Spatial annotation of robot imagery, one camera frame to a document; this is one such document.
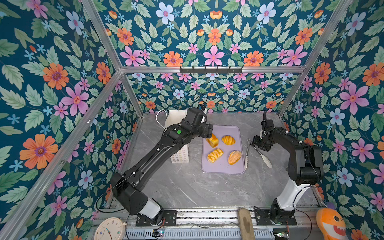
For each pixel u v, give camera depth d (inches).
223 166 35.9
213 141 37.8
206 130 25.8
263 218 28.8
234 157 35.6
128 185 15.8
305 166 19.6
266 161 36.6
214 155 36.0
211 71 36.6
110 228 27.2
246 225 27.1
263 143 32.5
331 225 25.5
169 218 28.9
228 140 38.8
